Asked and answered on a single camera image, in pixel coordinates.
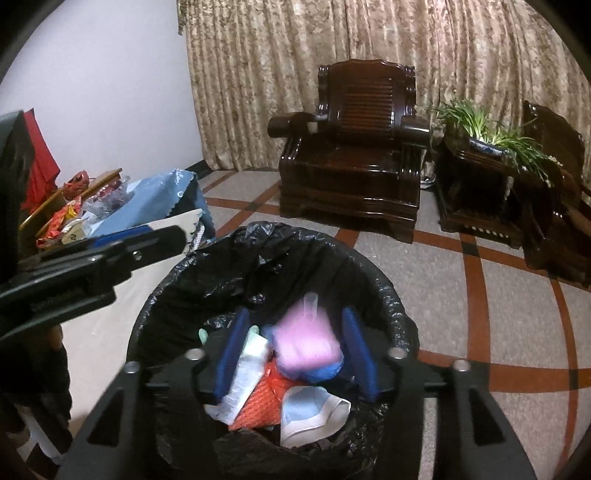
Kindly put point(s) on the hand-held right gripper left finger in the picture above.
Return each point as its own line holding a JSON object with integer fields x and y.
{"x": 231, "y": 360}

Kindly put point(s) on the glass fruit bowl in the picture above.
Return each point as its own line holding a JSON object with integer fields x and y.
{"x": 111, "y": 199}

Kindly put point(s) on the red cloth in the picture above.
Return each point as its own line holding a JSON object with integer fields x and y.
{"x": 41, "y": 175}

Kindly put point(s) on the blue and white tube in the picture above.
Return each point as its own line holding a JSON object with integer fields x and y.
{"x": 247, "y": 369}

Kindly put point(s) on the dark wooden armchair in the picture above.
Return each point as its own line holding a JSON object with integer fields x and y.
{"x": 554, "y": 221}
{"x": 346, "y": 184}

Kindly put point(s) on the mint green rubber glove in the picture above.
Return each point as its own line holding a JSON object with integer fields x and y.
{"x": 204, "y": 335}

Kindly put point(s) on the orange foam net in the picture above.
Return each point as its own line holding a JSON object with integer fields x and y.
{"x": 263, "y": 401}

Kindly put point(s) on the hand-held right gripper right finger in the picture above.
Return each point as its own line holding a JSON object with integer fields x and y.
{"x": 362, "y": 360}

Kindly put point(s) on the black bagged trash bin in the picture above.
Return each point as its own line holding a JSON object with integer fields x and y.
{"x": 277, "y": 277}

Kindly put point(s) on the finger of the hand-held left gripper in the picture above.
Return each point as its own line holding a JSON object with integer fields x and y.
{"x": 152, "y": 244}
{"x": 143, "y": 229}

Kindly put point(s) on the dark wooden side table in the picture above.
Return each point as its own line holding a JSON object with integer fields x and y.
{"x": 475, "y": 198}

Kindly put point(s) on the pink plastic item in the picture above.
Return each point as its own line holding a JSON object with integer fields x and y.
{"x": 304, "y": 341}

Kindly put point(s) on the beige box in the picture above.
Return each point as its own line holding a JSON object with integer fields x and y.
{"x": 74, "y": 235}

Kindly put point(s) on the pile of red fruits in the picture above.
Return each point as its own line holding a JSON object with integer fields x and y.
{"x": 113, "y": 184}

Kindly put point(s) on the red patterned bag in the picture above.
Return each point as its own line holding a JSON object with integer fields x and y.
{"x": 76, "y": 184}

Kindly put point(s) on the potted green plant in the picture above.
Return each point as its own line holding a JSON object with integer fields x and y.
{"x": 508, "y": 138}

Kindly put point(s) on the yellow snack packet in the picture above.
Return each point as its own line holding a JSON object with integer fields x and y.
{"x": 70, "y": 213}

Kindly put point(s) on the beige patterned curtain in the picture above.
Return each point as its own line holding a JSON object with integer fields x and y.
{"x": 277, "y": 83}

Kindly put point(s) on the blue face mask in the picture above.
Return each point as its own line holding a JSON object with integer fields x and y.
{"x": 314, "y": 413}

